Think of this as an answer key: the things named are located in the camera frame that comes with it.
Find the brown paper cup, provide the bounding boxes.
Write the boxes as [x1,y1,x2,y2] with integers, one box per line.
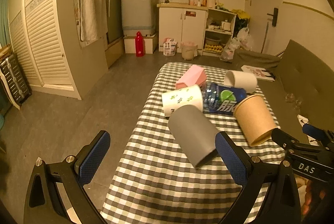
[233,94,277,147]

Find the white plain cup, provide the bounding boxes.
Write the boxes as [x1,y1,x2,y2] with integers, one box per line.
[224,70,258,93]

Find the grey cup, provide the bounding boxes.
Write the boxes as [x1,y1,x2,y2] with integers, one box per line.
[168,105,219,169]

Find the white floral paper cup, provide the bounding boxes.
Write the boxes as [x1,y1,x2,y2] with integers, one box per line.
[161,85,203,118]

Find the pink cup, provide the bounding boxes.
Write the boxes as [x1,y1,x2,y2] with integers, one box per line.
[175,65,207,89]

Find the white paper on sofa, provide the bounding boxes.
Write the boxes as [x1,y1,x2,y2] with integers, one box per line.
[297,114,320,146]

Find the grey sofa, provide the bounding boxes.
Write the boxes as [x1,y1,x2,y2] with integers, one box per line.
[232,40,333,143]

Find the blue label water bottle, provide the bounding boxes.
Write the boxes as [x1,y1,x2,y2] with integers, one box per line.
[202,81,247,115]

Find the white plastic bags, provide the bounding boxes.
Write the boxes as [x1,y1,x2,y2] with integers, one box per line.
[219,27,254,62]

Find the open white shelf unit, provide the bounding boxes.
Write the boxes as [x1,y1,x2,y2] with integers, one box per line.
[201,8,237,57]

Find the pink lined trash bin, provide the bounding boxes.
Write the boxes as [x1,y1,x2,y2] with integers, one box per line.
[181,41,197,61]

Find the silver suitcase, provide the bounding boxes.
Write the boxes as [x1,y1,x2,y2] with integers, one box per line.
[1,54,31,110]

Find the white printed package bag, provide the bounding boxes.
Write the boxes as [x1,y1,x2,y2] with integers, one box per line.
[163,38,177,56]

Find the white sink cabinet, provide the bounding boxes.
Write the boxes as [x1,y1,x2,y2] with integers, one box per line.
[157,3,208,52]

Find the red bottle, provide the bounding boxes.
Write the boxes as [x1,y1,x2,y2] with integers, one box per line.
[135,31,145,57]

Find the white box under washer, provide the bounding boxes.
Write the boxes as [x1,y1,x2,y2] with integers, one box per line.
[123,33,159,54]

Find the white louvered wardrobe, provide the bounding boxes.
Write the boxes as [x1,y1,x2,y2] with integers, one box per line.
[8,0,108,100]

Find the washing machine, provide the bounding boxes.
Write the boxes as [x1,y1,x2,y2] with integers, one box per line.
[121,0,157,37]

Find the black door handle lock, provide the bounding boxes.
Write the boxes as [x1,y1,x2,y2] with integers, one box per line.
[267,8,278,27]

